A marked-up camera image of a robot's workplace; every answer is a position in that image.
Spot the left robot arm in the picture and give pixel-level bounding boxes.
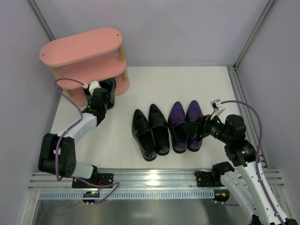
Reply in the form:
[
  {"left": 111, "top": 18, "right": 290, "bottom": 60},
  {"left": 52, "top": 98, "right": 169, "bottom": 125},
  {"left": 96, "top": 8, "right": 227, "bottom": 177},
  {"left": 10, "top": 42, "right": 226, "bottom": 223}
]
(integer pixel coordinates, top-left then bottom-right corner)
[{"left": 38, "top": 87, "right": 203, "bottom": 184}]

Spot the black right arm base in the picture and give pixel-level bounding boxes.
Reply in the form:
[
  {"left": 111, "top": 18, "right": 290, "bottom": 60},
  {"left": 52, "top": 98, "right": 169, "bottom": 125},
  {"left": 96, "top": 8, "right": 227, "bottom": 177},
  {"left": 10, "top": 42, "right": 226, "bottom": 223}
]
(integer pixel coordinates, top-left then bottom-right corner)
[{"left": 194, "top": 171, "right": 223, "bottom": 188}]

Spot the aluminium front rail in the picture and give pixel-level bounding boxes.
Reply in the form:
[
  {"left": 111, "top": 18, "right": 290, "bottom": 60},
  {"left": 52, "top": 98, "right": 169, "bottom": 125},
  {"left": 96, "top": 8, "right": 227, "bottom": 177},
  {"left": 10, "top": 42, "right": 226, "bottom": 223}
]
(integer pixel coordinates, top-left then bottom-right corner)
[{"left": 28, "top": 167, "right": 285, "bottom": 192}]

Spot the aluminium rail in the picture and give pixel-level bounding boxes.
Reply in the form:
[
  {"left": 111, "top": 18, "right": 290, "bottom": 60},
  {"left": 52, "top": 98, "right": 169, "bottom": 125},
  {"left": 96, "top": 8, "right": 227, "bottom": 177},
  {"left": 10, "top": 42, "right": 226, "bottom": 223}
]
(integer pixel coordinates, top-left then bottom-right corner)
[
  {"left": 28, "top": 167, "right": 285, "bottom": 192},
  {"left": 226, "top": 65, "right": 269, "bottom": 169}
]

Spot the pink three-tier shoe shelf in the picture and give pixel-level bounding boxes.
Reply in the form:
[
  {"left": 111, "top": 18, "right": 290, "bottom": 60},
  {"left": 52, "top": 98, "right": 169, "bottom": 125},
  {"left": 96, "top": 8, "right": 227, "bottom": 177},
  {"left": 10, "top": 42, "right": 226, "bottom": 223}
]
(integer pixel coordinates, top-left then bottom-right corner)
[{"left": 39, "top": 28, "right": 129, "bottom": 106}]

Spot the green loafer shoe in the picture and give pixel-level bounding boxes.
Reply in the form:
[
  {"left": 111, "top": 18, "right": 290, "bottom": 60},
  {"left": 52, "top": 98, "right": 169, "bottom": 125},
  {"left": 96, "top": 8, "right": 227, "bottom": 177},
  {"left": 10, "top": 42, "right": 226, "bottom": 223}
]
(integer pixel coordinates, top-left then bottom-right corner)
[
  {"left": 84, "top": 89, "right": 92, "bottom": 108},
  {"left": 99, "top": 77, "right": 116, "bottom": 109}
]

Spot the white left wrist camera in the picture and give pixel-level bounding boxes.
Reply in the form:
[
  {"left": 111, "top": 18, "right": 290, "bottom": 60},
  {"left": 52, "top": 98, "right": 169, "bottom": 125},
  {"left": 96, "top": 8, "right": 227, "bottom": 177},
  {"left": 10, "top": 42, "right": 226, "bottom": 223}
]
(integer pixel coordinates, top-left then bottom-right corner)
[{"left": 83, "top": 81, "right": 101, "bottom": 94}]

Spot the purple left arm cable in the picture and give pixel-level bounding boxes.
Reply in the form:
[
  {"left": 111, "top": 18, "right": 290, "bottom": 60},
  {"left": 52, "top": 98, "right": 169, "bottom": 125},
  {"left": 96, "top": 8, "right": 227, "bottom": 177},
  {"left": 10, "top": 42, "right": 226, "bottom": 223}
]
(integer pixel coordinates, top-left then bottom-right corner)
[{"left": 53, "top": 78, "right": 120, "bottom": 205}]

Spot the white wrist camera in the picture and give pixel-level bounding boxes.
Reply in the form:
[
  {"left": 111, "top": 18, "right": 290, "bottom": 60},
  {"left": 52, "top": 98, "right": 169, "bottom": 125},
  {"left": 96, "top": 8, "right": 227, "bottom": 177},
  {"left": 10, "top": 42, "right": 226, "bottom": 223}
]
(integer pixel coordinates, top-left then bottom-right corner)
[
  {"left": 210, "top": 99, "right": 225, "bottom": 119},
  {"left": 83, "top": 81, "right": 101, "bottom": 94}
]

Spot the aluminium right corner post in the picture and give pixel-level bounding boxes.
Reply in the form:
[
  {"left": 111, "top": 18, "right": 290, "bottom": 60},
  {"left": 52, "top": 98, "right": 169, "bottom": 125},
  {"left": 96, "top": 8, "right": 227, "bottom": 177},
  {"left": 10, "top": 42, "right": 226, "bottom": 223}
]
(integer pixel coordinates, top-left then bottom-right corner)
[{"left": 233, "top": 0, "right": 278, "bottom": 70}]

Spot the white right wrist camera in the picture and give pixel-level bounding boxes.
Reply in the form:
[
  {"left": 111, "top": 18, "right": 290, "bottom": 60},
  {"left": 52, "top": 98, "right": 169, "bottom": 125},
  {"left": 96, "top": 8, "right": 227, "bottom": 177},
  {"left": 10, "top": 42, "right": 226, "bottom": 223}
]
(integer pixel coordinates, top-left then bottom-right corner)
[{"left": 210, "top": 99, "right": 225, "bottom": 119}]

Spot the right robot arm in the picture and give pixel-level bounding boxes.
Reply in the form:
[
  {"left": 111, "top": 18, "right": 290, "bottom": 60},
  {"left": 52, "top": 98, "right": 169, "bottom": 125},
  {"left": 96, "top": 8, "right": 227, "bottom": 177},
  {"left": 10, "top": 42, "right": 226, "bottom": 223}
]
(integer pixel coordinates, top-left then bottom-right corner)
[{"left": 195, "top": 114, "right": 297, "bottom": 225}]

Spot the slotted grey cable duct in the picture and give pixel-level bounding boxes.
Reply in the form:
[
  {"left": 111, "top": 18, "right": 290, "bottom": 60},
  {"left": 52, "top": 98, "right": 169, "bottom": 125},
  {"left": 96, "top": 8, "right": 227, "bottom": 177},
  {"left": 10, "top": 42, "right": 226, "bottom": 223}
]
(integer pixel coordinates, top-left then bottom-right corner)
[{"left": 39, "top": 189, "right": 215, "bottom": 201}]

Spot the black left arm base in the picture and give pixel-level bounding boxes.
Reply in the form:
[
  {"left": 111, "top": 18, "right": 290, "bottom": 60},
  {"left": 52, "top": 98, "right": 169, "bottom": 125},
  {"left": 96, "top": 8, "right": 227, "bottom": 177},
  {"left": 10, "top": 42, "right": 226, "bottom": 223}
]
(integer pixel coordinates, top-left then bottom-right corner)
[{"left": 72, "top": 173, "right": 114, "bottom": 189}]

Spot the aluminium left corner post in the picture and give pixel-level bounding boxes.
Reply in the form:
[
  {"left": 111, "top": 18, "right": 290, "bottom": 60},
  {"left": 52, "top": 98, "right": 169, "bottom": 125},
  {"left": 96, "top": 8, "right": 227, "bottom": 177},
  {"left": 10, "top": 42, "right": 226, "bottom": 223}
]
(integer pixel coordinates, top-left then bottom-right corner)
[{"left": 27, "top": 0, "right": 55, "bottom": 41}]

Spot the purple loafer shoe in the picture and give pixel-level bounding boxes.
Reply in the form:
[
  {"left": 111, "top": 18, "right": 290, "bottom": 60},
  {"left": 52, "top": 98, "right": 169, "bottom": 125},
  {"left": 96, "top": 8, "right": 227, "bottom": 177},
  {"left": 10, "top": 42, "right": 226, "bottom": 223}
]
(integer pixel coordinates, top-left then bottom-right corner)
[
  {"left": 186, "top": 100, "right": 203, "bottom": 152},
  {"left": 168, "top": 101, "right": 188, "bottom": 154}
]

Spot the aluminium corner post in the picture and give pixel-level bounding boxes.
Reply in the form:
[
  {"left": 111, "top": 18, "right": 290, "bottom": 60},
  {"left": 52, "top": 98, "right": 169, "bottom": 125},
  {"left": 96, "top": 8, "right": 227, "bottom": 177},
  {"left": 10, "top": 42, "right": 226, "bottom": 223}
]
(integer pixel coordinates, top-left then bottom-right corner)
[
  {"left": 27, "top": 0, "right": 55, "bottom": 41},
  {"left": 233, "top": 0, "right": 278, "bottom": 70}
]

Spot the aluminium right side rail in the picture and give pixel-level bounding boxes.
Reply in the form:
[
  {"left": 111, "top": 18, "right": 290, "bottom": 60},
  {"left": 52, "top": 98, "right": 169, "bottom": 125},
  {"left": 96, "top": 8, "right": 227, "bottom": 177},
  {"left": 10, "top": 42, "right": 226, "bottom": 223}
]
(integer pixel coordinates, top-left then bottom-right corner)
[{"left": 226, "top": 65, "right": 269, "bottom": 169}]

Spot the black patent loafer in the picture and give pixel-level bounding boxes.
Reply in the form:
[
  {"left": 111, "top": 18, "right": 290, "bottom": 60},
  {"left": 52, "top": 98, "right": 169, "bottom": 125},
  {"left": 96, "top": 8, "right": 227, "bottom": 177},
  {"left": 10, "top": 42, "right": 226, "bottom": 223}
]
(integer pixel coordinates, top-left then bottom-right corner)
[
  {"left": 132, "top": 109, "right": 157, "bottom": 161},
  {"left": 148, "top": 104, "right": 170, "bottom": 156}
]

